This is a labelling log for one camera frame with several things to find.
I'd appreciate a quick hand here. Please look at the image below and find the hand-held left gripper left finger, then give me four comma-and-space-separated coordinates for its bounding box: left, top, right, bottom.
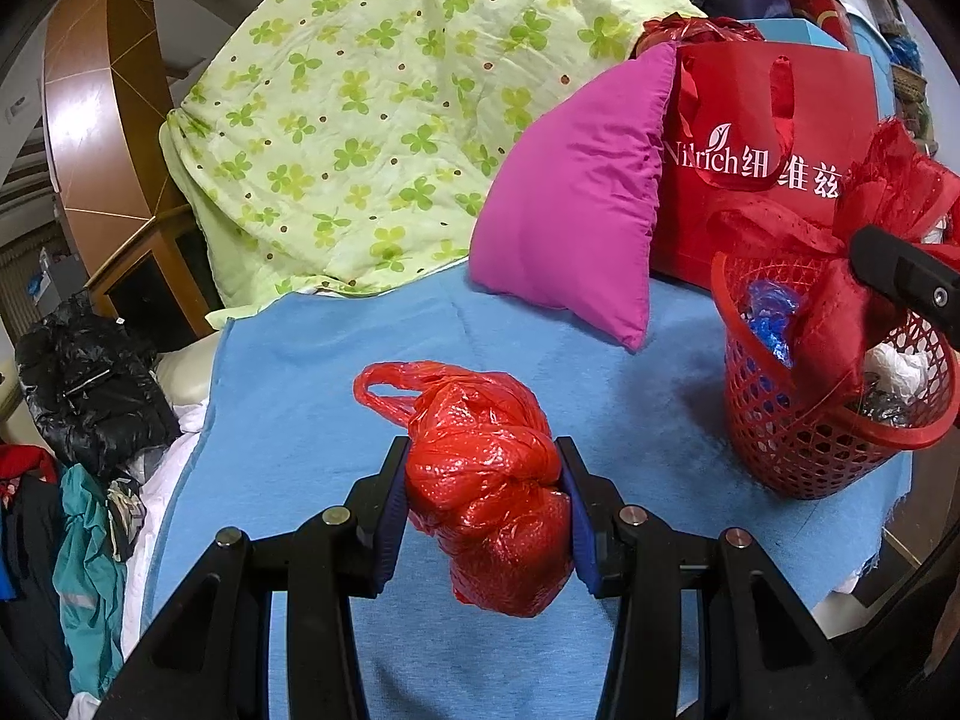
94, 435, 412, 720

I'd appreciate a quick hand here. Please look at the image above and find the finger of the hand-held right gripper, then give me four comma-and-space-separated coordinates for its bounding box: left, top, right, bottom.
847, 223, 960, 353

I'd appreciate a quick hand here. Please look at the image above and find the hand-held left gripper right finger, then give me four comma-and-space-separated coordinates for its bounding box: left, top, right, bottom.
555, 435, 875, 720

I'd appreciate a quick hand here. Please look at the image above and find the white plastic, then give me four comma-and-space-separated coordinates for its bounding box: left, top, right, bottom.
862, 343, 932, 407

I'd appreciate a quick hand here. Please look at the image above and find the red plastic bag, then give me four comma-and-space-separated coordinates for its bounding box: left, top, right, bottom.
352, 360, 577, 620

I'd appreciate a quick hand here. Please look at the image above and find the blue plastic wrapper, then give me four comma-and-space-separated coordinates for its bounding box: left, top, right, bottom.
742, 281, 809, 370

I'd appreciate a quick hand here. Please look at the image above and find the red plastic mesh basket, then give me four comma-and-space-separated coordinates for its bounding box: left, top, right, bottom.
709, 247, 960, 502

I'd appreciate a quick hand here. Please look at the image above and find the light blue blanket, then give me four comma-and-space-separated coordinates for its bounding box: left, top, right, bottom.
124, 262, 912, 720

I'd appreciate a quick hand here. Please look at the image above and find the red paper shopping bag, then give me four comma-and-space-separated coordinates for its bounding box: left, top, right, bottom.
649, 37, 886, 290

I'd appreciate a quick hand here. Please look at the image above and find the white bed sheet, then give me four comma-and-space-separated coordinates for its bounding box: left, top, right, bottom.
120, 399, 220, 662

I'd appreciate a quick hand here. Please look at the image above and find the light blue box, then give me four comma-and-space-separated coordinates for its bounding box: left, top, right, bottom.
739, 15, 857, 53

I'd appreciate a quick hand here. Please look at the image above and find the cream pillow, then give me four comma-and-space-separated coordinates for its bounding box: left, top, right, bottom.
154, 328, 227, 415

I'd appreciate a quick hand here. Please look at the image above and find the teal garment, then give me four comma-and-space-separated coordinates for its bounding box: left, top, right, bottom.
52, 461, 130, 700

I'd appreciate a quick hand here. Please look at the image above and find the shiny red crinkled bag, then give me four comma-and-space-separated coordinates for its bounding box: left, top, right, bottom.
637, 11, 766, 55

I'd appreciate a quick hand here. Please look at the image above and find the magenta pillow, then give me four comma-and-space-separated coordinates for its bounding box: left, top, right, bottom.
469, 41, 680, 352

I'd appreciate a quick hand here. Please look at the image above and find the black puffer jacket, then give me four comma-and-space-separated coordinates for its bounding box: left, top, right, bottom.
15, 292, 182, 479

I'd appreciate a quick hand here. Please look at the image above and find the wooden cabinet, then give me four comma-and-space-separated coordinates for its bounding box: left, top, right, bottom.
85, 202, 220, 340

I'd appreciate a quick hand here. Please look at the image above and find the pile of dark clothes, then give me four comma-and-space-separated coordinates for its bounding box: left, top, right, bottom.
0, 442, 77, 720

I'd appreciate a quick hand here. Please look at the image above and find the green clover print quilt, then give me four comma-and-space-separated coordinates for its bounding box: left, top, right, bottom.
161, 0, 710, 323

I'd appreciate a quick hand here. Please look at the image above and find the grey storage box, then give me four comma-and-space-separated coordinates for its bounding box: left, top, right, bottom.
21, 246, 85, 310

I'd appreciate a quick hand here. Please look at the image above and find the brown curved wooden panel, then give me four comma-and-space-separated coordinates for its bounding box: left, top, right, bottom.
41, 0, 179, 280

